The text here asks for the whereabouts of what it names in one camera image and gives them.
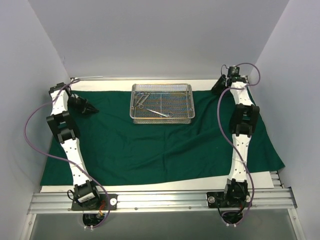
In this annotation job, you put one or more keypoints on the aluminium front rail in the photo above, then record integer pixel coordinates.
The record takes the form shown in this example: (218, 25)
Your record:
(160, 201)

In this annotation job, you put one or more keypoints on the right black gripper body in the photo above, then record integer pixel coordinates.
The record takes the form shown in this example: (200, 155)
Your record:
(218, 85)

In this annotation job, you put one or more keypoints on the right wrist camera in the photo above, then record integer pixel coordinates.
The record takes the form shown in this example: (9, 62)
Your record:
(233, 71)

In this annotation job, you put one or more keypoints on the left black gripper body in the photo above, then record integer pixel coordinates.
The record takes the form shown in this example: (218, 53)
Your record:
(84, 105)

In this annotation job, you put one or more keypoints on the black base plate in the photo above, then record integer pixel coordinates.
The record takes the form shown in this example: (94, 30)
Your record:
(219, 199)
(107, 201)

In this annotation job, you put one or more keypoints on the steel surgical scissors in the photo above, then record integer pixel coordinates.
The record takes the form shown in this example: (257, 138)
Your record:
(143, 98)

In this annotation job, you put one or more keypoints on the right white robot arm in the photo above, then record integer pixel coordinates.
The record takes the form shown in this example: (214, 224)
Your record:
(242, 125)

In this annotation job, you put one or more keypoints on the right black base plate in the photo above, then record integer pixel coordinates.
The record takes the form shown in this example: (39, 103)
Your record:
(219, 199)

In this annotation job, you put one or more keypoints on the steel forceps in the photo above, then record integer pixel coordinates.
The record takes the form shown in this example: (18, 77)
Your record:
(167, 115)

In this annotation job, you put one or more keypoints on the wire mesh instrument tray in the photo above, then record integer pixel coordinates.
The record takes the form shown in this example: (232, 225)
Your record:
(164, 98)

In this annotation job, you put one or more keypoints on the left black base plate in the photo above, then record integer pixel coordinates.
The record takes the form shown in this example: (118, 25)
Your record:
(107, 201)

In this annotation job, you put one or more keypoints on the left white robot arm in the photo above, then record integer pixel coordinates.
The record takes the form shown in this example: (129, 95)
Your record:
(67, 134)

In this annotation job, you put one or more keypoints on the steel clamp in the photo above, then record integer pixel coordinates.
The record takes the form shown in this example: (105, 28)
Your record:
(138, 98)

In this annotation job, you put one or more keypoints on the green surgical drape cloth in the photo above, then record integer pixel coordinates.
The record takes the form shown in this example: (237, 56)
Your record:
(117, 152)

